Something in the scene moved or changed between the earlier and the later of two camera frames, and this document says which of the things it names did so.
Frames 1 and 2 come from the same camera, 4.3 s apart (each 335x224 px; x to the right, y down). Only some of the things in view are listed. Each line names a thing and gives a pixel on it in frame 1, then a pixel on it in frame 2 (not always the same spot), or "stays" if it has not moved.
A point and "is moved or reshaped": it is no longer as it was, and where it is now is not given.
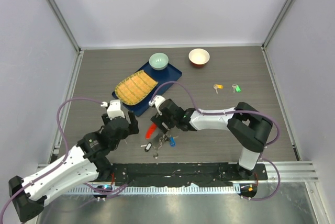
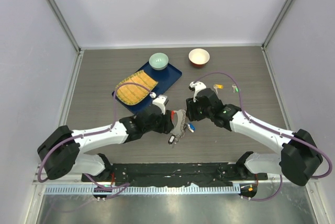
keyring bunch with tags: x=164 y=137 is moved or reshaped
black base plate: x=168 y=175 stays
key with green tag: x=236 y=87 stays
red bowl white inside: x=199 y=57 stays
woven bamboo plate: x=135 y=88 stays
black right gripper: x=159 y=119 -> x=191 y=110
